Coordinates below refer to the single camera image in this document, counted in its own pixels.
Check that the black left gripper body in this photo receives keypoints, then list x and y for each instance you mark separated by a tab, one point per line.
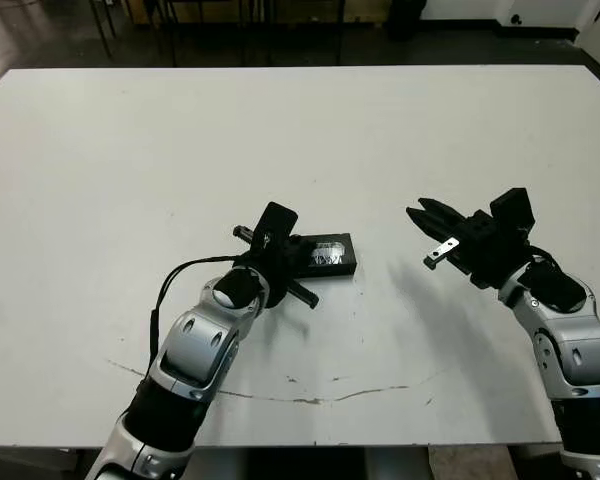
275	272

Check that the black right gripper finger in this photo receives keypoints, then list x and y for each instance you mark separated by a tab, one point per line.
442	216
430	227

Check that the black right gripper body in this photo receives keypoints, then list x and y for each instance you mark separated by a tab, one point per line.
485	250

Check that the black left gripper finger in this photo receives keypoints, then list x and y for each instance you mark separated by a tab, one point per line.
301	264
300	245

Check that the black box lid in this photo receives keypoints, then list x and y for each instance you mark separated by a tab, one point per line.
335	252

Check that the small round black knob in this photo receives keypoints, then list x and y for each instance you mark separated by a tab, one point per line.
516	19

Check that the grey robot lower body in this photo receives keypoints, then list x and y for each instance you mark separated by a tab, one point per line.
395	465

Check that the white cabinet panel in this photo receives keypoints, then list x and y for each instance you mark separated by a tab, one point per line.
594	25

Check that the black slanted metal leg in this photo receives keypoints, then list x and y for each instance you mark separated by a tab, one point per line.
105	35

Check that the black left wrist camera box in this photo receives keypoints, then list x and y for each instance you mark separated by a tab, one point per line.
277	222

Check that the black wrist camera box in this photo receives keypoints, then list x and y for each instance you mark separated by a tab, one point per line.
277	222
512	210

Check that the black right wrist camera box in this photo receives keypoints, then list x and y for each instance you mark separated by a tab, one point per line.
512	210

